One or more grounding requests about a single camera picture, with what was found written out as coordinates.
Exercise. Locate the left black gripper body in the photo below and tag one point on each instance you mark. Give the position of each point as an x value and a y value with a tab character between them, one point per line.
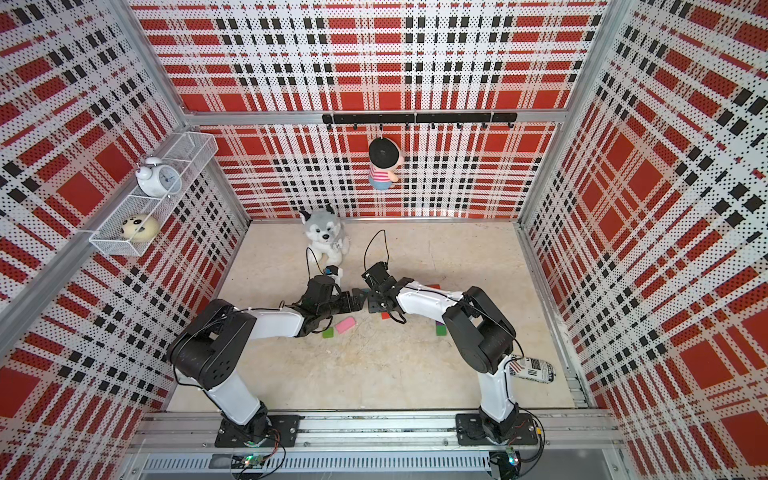
339	304

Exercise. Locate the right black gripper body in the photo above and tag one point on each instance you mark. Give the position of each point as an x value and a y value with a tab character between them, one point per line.
374	300

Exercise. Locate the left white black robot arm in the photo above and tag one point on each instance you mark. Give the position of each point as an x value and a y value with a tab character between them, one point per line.
206	353

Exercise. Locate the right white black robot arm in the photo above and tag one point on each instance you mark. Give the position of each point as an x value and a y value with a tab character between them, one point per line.
483	336

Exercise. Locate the light pink block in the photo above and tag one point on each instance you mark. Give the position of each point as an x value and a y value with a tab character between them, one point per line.
345	325

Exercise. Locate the husky plush toy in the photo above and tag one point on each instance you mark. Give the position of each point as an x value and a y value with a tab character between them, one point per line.
326	234

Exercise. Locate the hanging doll with black hat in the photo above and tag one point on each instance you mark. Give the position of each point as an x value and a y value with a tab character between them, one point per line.
385	158

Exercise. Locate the striped flag pattern object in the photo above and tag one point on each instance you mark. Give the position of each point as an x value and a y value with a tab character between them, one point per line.
532	369

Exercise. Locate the left green circuit board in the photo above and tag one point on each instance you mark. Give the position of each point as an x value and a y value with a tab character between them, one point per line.
248	461

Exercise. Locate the cream panda ball toy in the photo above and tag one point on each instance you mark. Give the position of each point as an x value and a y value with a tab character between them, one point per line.
139	228

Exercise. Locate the white alarm clock on shelf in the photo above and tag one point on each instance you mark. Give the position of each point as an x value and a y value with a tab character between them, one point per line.
157	179

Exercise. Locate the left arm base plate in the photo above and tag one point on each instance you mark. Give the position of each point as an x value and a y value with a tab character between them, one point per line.
264	430

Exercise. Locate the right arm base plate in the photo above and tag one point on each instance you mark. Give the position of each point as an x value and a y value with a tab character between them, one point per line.
478	429

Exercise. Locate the black hook rail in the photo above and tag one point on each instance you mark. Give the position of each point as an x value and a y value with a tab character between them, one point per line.
380	119

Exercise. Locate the white wire wall shelf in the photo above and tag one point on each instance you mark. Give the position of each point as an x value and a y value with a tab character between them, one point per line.
189	153

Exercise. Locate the aluminium front rail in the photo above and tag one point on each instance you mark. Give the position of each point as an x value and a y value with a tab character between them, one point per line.
572	444

